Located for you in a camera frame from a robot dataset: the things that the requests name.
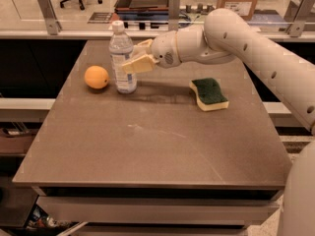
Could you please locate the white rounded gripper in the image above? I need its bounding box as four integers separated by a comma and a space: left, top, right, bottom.
122, 30, 181, 74

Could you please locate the clear plastic water bottle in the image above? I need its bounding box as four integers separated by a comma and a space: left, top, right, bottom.
109, 21, 137, 93

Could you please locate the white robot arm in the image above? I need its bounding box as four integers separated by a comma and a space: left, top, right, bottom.
123, 8, 315, 236

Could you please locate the orange fruit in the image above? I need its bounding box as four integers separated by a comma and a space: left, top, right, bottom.
84, 66, 109, 89

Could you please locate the green and yellow sponge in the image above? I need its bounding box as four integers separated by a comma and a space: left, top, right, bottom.
189, 78, 229, 111

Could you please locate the grey table drawer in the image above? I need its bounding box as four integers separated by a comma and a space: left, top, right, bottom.
37, 197, 279, 226

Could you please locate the middle metal glass bracket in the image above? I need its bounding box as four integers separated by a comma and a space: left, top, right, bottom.
168, 0, 180, 30

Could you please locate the metal glass bracket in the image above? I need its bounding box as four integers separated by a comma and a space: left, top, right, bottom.
286, 0, 315, 37
168, 0, 180, 30
37, 0, 61, 35

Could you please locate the left metal glass bracket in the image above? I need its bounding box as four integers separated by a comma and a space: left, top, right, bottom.
37, 0, 61, 35

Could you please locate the right metal glass bracket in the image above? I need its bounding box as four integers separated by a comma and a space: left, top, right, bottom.
286, 0, 315, 37

